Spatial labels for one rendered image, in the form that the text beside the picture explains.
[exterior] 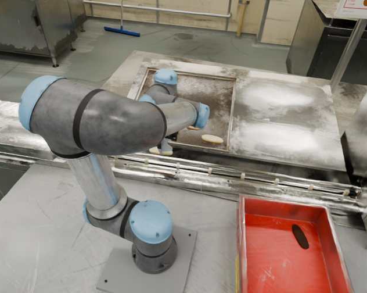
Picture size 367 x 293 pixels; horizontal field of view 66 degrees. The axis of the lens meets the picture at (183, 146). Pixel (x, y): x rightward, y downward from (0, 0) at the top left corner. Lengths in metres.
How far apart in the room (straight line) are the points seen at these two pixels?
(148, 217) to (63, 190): 0.54
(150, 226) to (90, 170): 0.25
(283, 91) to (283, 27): 2.96
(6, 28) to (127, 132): 3.59
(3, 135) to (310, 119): 1.41
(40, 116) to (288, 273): 0.88
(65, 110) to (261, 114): 1.09
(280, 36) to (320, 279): 3.84
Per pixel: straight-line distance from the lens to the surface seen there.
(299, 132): 1.43
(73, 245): 1.10
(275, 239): 1.12
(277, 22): 4.48
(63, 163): 1.31
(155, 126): 0.52
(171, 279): 0.98
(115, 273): 1.00
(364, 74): 2.98
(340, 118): 1.81
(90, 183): 0.70
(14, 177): 1.57
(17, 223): 1.23
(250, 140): 1.32
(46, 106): 0.53
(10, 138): 1.42
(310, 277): 1.10
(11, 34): 4.02
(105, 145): 0.49
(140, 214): 0.81
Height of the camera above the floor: 1.76
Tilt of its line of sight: 43 degrees down
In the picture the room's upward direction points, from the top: 3 degrees clockwise
